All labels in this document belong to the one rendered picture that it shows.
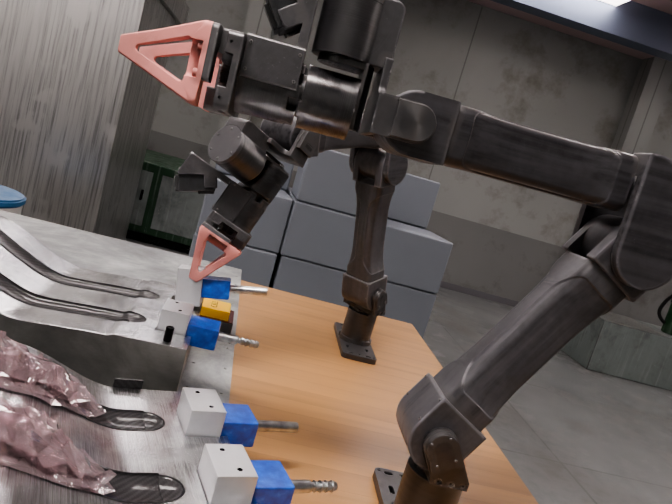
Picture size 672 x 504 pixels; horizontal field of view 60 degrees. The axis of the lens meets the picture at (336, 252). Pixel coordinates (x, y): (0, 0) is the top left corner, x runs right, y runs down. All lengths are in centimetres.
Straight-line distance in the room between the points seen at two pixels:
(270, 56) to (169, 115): 661
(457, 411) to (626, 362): 531
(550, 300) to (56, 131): 332
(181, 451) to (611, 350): 534
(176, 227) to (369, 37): 476
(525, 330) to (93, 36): 330
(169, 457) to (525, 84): 720
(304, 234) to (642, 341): 391
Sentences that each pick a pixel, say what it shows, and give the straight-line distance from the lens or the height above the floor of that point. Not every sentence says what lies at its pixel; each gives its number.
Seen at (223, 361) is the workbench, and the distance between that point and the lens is 95.
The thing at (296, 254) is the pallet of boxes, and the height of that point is 69.
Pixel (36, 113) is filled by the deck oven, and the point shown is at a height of 94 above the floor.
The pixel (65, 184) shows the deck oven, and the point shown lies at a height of 59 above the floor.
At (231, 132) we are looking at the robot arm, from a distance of 81.
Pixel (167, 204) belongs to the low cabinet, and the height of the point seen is 39.
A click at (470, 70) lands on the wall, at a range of 736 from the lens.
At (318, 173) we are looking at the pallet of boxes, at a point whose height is 107.
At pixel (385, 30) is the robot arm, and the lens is 54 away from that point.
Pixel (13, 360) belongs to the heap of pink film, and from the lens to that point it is 57.
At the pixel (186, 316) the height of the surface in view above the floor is 91.
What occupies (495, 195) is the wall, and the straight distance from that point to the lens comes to 746.
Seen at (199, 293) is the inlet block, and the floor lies 92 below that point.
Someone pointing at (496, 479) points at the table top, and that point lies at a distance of 88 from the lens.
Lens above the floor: 115
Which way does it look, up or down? 9 degrees down
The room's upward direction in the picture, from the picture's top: 16 degrees clockwise
